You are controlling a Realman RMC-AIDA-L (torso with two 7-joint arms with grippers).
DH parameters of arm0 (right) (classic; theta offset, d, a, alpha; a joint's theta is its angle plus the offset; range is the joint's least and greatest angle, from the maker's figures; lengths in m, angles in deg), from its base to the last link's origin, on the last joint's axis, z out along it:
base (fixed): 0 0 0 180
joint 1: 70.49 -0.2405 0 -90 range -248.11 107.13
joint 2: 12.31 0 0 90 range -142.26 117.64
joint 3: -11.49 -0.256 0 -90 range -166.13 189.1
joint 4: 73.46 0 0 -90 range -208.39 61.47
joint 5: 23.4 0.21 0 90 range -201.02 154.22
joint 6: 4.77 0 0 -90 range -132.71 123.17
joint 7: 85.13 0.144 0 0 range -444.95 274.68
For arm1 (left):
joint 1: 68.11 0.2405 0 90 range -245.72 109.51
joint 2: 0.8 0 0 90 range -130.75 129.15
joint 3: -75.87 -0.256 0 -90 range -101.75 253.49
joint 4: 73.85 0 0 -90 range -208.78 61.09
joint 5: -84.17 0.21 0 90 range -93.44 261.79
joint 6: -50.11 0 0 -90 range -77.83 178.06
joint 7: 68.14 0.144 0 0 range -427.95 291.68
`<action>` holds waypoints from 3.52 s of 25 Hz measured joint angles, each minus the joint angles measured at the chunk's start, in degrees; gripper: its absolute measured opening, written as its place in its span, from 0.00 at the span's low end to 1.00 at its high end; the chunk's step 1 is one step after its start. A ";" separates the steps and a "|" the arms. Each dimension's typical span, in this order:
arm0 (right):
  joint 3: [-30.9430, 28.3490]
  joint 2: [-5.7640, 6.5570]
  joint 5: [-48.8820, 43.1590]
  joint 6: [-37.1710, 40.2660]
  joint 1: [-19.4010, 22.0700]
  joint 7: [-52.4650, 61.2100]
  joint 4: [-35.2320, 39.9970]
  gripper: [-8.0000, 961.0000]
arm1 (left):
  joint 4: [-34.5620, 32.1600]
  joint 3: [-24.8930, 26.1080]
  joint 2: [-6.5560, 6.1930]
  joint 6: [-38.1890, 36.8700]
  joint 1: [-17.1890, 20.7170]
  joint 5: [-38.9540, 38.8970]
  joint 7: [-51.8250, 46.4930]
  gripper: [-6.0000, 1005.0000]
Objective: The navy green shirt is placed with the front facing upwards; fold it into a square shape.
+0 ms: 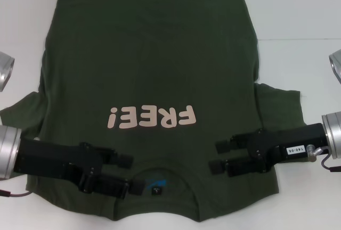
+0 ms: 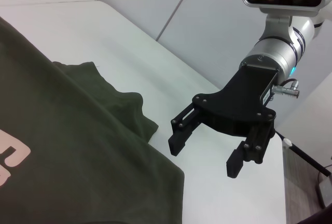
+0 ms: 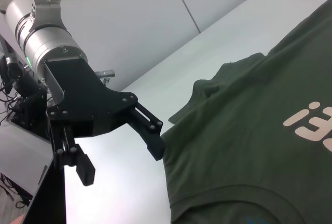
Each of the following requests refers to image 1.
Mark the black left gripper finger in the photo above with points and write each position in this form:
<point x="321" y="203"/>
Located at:
<point x="114" y="184"/>
<point x="117" y="158"/>

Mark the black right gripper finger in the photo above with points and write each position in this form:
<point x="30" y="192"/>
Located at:
<point x="234" y="166"/>
<point x="231" y="142"/>

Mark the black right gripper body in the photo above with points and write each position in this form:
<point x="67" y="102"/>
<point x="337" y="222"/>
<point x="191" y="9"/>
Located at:
<point x="287" y="144"/>

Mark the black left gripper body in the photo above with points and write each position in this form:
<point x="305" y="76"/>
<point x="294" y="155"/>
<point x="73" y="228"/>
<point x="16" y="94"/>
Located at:
<point x="53" y="158"/>

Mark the dark green FREE! t-shirt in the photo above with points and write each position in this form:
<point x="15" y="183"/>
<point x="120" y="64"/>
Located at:
<point x="160" y="67"/>

